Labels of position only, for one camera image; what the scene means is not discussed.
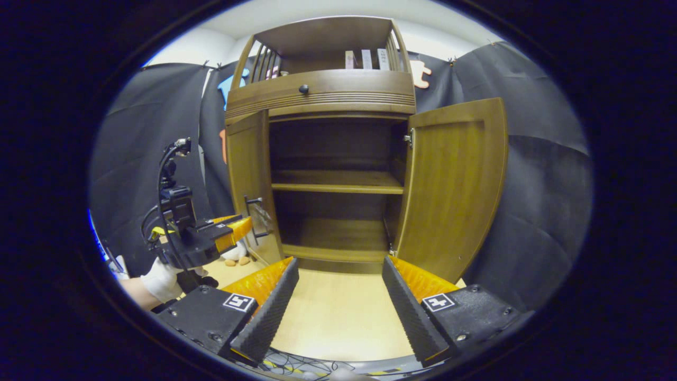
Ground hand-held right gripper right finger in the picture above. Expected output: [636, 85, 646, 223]
[382, 256, 535, 367]

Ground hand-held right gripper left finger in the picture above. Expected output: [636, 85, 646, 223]
[153, 258, 300, 369]

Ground wooden cabinet door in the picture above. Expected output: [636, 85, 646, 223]
[394, 97, 509, 284]
[226, 110, 283, 265]

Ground wooden double-door shoe cabinet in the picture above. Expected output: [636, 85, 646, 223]
[225, 16, 417, 275]

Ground penguin plush toy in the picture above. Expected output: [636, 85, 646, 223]
[221, 241, 252, 267]

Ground black backdrop cloth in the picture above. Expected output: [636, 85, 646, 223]
[89, 41, 594, 313]

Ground wooden drawer with black knob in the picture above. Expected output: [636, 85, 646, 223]
[225, 69, 417, 125]

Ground thin black cables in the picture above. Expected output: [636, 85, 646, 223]
[262, 347, 365, 377]

